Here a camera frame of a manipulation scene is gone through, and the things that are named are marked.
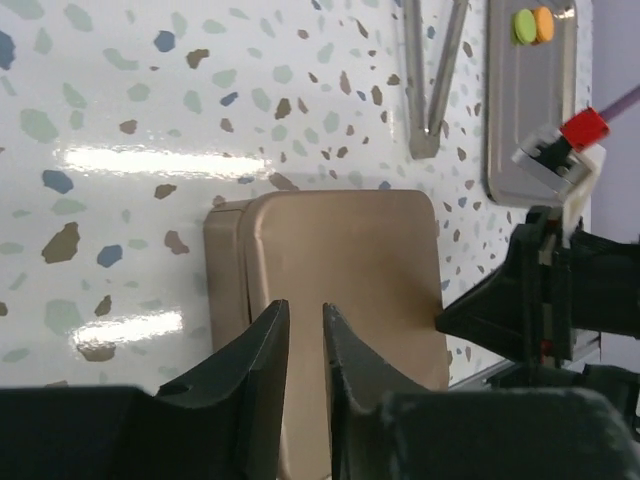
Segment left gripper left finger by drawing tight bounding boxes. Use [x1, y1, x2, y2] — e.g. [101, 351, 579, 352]
[1, 300, 289, 479]

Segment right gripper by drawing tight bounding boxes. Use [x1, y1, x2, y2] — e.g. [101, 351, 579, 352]
[435, 207, 639, 366]

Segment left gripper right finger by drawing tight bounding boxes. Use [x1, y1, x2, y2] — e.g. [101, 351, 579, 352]
[323, 304, 639, 479]

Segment gold tin lid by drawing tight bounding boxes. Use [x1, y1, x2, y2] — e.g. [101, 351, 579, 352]
[239, 190, 449, 479]

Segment metal tongs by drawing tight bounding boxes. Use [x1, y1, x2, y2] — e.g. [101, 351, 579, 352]
[402, 0, 471, 160]

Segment gold cookie tin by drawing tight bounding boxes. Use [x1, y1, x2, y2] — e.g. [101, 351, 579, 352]
[203, 200, 253, 351]

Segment silver metal tray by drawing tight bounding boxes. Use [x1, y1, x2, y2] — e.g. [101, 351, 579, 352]
[484, 1, 577, 207]

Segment orange round cookie top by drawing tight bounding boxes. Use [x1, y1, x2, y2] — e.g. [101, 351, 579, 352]
[532, 6, 555, 44]

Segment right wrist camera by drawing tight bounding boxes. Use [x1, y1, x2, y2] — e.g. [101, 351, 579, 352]
[510, 107, 612, 236]

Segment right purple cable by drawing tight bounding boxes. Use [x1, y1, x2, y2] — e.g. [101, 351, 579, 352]
[602, 82, 640, 124]

